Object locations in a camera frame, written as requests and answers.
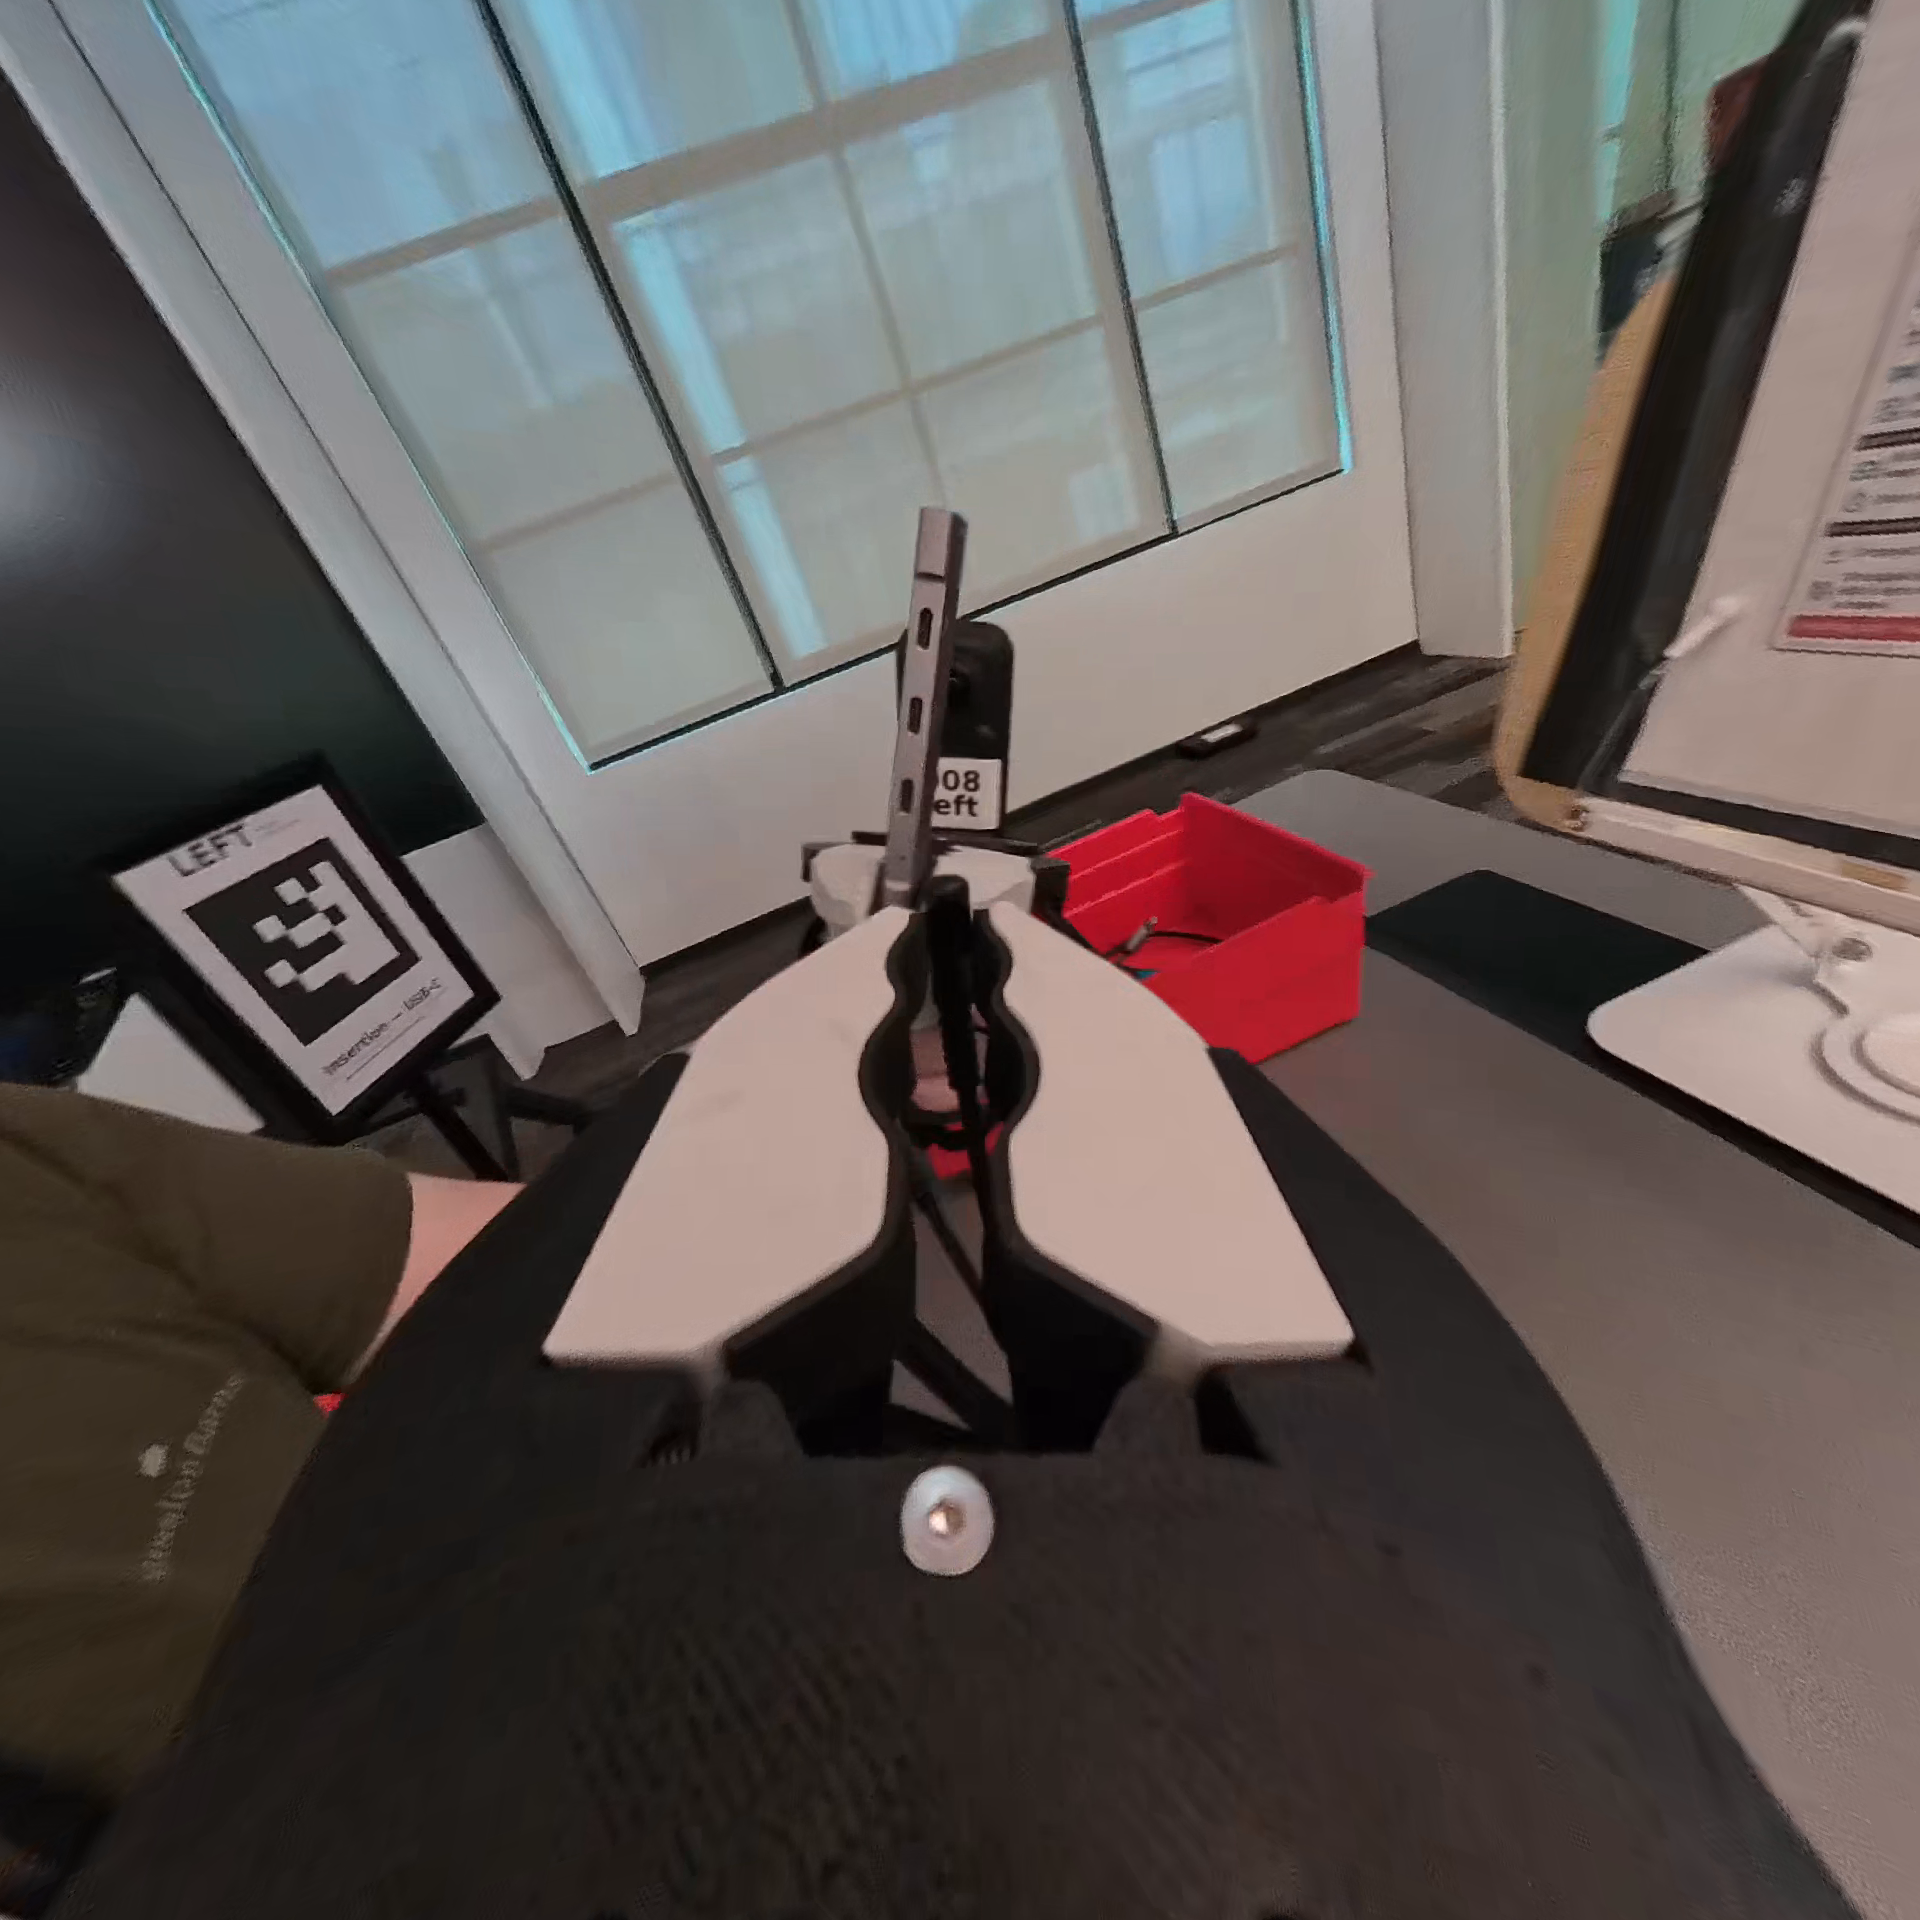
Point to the black desk mat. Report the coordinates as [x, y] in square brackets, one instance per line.
[1501, 929]

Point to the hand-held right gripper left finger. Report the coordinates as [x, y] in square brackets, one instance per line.
[749, 1170]

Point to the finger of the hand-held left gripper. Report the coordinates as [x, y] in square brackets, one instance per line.
[844, 887]
[999, 876]

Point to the olive green shirt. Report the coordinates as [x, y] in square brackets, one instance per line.
[151, 1350]

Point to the black sign easel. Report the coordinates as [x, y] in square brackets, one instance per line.
[463, 1111]

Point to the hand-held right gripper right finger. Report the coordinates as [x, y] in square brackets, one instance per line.
[1153, 1170]

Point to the white board stand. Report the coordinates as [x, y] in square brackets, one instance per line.
[1693, 1037]

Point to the small black floor device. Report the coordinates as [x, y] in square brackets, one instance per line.
[1216, 738]

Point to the instruction sheet in plastic sleeve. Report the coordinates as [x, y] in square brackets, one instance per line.
[1845, 453]

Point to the grey usb hub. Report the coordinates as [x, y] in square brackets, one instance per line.
[925, 676]

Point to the white framed window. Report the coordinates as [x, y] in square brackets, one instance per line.
[899, 301]

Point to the red plastic bin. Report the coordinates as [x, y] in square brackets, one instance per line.
[1275, 960]

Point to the framed marker sign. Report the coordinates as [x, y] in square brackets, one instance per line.
[298, 945]

